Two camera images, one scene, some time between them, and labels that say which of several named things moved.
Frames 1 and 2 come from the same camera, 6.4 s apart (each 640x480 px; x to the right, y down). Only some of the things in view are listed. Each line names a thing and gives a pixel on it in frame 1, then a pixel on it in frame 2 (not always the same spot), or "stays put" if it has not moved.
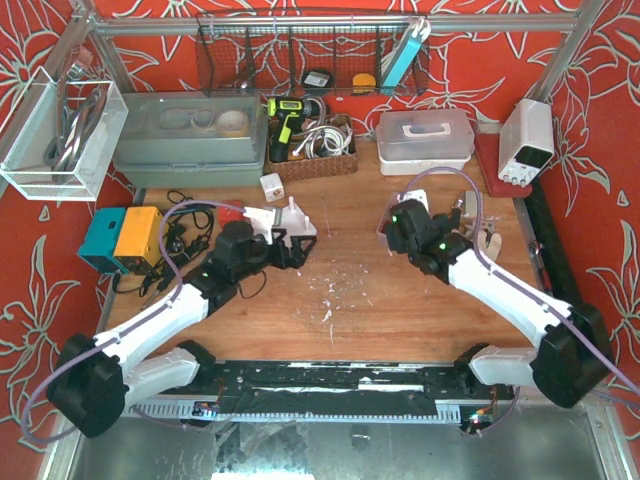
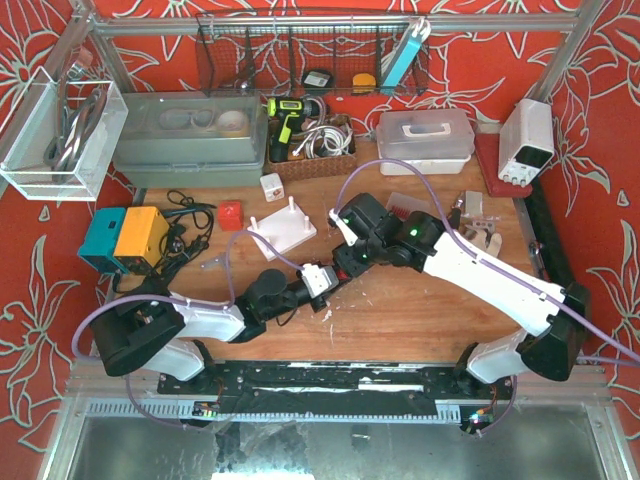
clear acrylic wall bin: [60, 138] stays put
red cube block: [228, 214] stays put
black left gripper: [288, 245] to [329, 293]
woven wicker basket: [313, 166] stays put
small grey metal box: [470, 206] stays put
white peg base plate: [262, 220] to [315, 279]
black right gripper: [454, 223] to [347, 252]
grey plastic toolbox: [192, 140] stays put
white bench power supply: [526, 141] stays put
